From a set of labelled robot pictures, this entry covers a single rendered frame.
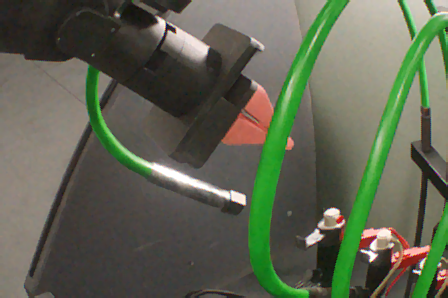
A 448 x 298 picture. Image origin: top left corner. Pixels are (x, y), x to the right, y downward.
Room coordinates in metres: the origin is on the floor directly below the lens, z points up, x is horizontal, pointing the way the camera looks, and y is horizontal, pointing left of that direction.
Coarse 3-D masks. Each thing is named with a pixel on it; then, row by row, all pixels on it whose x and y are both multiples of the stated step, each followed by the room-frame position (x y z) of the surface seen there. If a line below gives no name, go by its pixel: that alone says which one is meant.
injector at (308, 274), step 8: (320, 224) 0.59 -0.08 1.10; (344, 224) 0.58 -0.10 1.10; (328, 232) 0.57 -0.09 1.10; (336, 232) 0.57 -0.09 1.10; (320, 240) 0.58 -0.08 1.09; (328, 240) 0.57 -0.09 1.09; (336, 240) 0.57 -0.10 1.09; (320, 248) 0.58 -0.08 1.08; (328, 248) 0.57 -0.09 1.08; (336, 248) 0.57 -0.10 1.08; (320, 256) 0.58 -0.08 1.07; (328, 256) 0.57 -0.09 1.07; (336, 256) 0.57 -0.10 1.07; (320, 264) 0.57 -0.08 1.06; (328, 264) 0.57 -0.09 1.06; (304, 272) 0.57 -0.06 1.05; (312, 272) 0.56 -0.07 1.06; (320, 272) 0.57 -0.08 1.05; (328, 272) 0.57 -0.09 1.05; (304, 280) 0.56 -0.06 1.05; (312, 280) 0.56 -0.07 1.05; (320, 280) 0.57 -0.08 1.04; (328, 280) 0.57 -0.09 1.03
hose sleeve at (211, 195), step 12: (156, 168) 0.62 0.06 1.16; (168, 168) 0.63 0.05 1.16; (156, 180) 0.62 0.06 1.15; (168, 180) 0.62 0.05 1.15; (180, 180) 0.62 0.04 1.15; (192, 180) 0.63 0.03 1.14; (180, 192) 0.62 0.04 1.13; (192, 192) 0.63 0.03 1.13; (204, 192) 0.63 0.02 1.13; (216, 192) 0.63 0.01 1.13; (228, 192) 0.64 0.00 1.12; (216, 204) 0.63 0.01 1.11
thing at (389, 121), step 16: (432, 16) 0.46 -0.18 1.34; (432, 32) 0.44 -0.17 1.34; (416, 48) 0.42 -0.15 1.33; (400, 64) 0.42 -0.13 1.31; (416, 64) 0.41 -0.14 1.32; (400, 80) 0.40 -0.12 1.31; (400, 96) 0.40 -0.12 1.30; (384, 112) 0.40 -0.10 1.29; (400, 112) 0.39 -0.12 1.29; (384, 128) 0.39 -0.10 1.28; (384, 144) 0.38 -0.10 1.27; (368, 160) 0.38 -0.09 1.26; (384, 160) 0.38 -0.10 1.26; (368, 176) 0.38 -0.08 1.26; (368, 192) 0.37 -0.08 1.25; (352, 208) 0.38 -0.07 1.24; (368, 208) 0.37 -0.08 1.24; (352, 224) 0.37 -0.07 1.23; (352, 240) 0.36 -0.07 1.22; (352, 256) 0.36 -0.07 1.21; (336, 272) 0.36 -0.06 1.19; (336, 288) 0.36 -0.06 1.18
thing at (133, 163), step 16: (400, 0) 0.69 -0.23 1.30; (416, 32) 0.70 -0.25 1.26; (96, 80) 0.61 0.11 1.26; (96, 96) 0.61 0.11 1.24; (96, 112) 0.61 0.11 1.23; (96, 128) 0.61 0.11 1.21; (112, 144) 0.61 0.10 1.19; (128, 160) 0.61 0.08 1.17; (144, 160) 0.63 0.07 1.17; (144, 176) 0.62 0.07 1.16
